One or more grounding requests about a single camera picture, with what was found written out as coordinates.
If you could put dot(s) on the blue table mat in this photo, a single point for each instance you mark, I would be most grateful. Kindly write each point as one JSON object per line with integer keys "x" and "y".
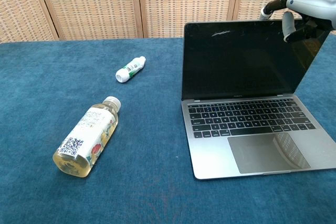
{"x": 105, "y": 155}

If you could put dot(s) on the small white green bottle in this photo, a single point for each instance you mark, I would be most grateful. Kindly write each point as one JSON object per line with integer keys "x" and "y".
{"x": 130, "y": 69}

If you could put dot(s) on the woven bamboo folding screen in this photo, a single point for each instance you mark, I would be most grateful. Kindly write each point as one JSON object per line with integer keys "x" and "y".
{"x": 131, "y": 3}

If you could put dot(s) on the silver laptop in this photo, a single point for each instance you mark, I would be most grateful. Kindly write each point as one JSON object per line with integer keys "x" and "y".
{"x": 249, "y": 98}

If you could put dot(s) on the clear drink bottle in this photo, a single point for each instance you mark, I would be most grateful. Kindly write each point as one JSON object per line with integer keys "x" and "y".
{"x": 89, "y": 137}

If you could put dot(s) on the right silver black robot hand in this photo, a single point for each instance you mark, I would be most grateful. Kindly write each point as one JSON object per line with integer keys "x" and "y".
{"x": 309, "y": 9}

